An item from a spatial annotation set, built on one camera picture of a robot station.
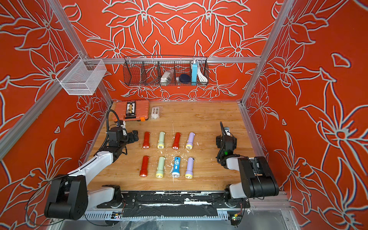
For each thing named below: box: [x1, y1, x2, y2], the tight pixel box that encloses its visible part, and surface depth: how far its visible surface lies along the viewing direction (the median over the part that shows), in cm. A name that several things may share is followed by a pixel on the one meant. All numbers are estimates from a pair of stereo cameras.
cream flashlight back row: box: [157, 131, 166, 150], surface depth 95 cm
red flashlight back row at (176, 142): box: [172, 132, 182, 150], surface depth 96 cm
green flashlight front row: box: [155, 156, 166, 179], surface depth 83 cm
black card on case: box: [125, 100, 137, 119], surface depth 109 cm
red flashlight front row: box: [139, 155, 150, 178], surface depth 85 cm
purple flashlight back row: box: [185, 131, 196, 150], surface depth 95 cm
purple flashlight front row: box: [184, 156, 196, 180], surface depth 83 cm
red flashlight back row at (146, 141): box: [142, 131, 150, 150], surface depth 96 cm
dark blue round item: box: [179, 73, 191, 83], surface depth 97 cm
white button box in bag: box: [150, 105, 163, 120], surface depth 111 cm
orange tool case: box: [113, 100, 150, 122], surface depth 109 cm
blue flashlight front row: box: [171, 156, 181, 178], surface depth 83 cm
